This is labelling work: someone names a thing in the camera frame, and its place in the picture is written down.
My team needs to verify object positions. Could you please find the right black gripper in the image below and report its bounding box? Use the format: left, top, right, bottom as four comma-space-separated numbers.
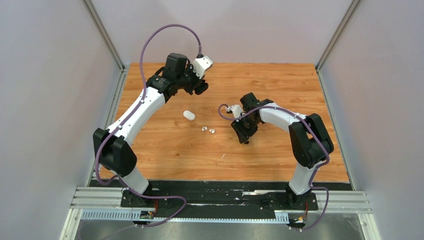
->
231, 114, 260, 144

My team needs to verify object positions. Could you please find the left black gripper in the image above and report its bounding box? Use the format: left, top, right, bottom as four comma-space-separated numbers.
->
176, 63, 205, 96

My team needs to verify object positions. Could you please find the black charging case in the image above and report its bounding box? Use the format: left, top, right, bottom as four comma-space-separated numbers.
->
194, 80, 209, 95

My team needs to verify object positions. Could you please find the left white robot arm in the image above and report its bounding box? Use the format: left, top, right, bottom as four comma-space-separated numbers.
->
93, 53, 213, 207

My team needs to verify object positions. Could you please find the white charging case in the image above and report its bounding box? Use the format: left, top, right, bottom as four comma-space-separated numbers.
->
182, 110, 196, 121

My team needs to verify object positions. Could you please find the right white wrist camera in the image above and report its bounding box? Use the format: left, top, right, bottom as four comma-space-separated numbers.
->
225, 104, 244, 119

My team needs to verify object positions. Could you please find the slotted cable duct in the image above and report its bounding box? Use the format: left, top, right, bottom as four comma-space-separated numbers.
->
80, 209, 290, 224

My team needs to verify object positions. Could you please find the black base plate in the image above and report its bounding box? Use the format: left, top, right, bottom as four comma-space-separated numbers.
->
120, 180, 318, 220

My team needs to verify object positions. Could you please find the aluminium frame rail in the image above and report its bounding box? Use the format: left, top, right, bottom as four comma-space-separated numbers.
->
60, 187, 380, 240

